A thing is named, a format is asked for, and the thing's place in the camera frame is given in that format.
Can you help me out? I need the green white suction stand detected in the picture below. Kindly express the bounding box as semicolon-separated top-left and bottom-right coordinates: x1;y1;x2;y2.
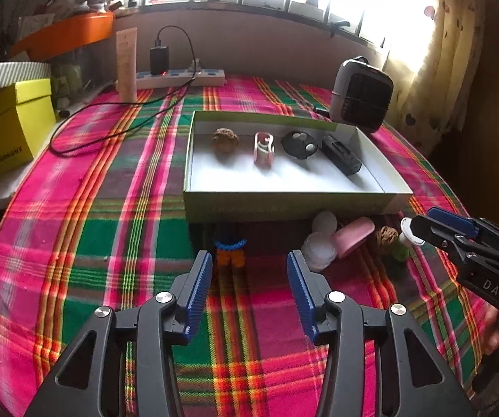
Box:
392;218;424;262

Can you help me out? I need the walnut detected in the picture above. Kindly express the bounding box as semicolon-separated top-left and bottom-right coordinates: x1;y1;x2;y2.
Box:
212;127;239;154
375;226;399;255

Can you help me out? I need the pink oblong case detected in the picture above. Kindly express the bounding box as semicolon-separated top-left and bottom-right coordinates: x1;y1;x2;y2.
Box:
331;216;375;259

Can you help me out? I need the black rectangular battery case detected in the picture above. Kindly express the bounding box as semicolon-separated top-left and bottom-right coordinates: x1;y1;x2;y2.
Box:
320;134;361;176

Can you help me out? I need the black round key fob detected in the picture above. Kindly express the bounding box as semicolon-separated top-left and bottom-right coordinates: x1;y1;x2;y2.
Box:
281;131;319;160

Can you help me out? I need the blue orange knitted toy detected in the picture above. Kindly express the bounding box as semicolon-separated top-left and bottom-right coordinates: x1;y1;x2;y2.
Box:
214;236;248;268

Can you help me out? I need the pink clip holder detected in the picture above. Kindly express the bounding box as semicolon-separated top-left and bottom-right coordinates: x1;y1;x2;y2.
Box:
253;132;275;167

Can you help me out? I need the person's right hand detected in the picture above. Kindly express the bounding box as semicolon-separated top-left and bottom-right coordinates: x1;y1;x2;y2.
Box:
480;304;499;356

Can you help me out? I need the grey black space heater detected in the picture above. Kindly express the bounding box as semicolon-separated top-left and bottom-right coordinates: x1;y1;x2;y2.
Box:
328;57;393;133

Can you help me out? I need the yellow heart pattern curtain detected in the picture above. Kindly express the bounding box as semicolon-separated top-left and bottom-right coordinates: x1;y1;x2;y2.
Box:
384;0;485;155

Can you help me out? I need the white green cardboard tray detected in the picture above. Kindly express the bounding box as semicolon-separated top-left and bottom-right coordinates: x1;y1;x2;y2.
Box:
183;111;413;223

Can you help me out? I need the yellow shoe box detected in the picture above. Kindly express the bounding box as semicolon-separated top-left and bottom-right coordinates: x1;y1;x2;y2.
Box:
0;78;56;176

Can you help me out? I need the white power strip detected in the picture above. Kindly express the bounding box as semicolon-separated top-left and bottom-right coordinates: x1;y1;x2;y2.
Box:
136;69;226;89

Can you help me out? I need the striped white box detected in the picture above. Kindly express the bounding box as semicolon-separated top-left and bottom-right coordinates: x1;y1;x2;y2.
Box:
0;61;52;89

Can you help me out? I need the pink cosmetic tube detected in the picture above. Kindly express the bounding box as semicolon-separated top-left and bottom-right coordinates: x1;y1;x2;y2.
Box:
116;27;137;104

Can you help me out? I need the black charger with cable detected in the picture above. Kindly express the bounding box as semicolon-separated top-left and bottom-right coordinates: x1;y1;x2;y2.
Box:
48;25;197;157

